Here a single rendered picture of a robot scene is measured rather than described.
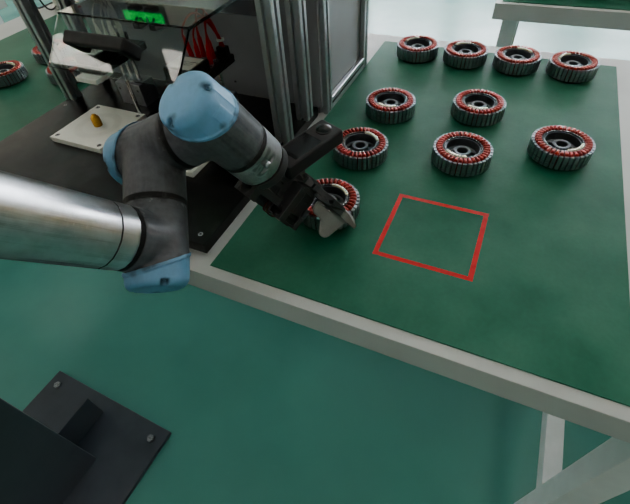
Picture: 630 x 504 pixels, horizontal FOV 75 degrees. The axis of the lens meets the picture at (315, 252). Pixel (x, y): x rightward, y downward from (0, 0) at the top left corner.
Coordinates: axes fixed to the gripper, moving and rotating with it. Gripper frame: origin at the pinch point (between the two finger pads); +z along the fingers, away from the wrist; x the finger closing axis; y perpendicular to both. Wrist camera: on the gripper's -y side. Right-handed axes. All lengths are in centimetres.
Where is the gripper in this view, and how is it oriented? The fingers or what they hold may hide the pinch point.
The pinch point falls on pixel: (329, 204)
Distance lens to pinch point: 74.1
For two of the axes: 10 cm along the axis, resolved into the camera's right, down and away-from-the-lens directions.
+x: 6.6, 5.3, -5.2
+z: 4.4, 2.8, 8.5
